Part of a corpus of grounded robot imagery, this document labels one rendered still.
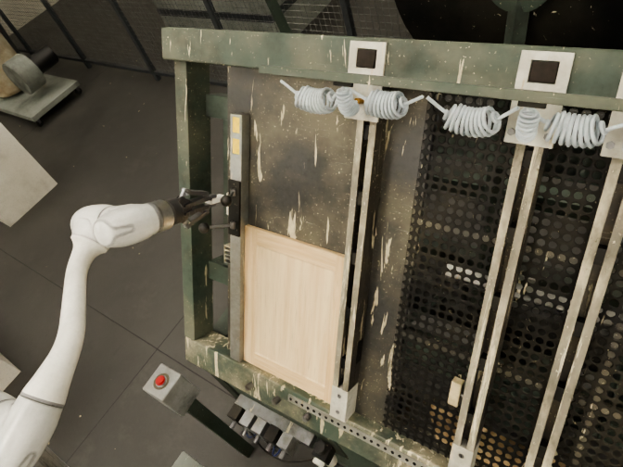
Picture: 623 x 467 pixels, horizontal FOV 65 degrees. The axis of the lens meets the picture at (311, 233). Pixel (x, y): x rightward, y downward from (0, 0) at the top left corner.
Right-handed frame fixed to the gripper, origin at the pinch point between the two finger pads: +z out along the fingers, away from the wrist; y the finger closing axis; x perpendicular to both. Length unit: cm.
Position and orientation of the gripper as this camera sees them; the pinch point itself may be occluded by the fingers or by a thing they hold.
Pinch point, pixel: (215, 198)
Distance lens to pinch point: 160.7
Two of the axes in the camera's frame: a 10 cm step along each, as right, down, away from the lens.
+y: -0.6, 9.3, 3.6
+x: 8.3, 2.5, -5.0
